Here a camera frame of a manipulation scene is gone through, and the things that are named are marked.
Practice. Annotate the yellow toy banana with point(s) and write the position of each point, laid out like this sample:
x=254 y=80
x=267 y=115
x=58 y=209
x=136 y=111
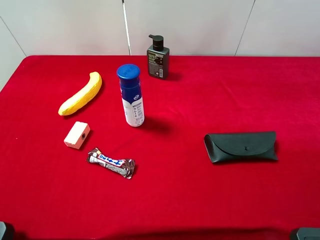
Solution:
x=83 y=96

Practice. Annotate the blue white spray bottle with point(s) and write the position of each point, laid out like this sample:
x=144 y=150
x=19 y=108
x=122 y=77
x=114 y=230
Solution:
x=131 y=94

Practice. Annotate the chocolate bar wrapper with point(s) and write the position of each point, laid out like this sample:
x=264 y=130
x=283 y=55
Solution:
x=124 y=167

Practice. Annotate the dark pump dispenser bottle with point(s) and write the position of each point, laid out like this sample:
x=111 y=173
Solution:
x=158 y=58

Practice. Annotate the black glasses case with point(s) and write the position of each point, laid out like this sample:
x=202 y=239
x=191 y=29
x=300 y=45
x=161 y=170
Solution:
x=241 y=147

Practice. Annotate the white rectangular block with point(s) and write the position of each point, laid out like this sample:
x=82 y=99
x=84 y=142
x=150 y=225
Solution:
x=77 y=135

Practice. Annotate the white pole behind table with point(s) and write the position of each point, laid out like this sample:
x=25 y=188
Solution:
x=126 y=27

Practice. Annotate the dark base corner right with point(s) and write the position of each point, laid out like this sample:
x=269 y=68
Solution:
x=305 y=233

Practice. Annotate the dark base corner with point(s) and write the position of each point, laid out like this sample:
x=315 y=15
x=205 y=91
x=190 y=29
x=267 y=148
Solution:
x=6 y=231
x=305 y=233

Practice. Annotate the dark base corner left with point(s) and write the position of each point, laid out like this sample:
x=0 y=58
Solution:
x=6 y=231

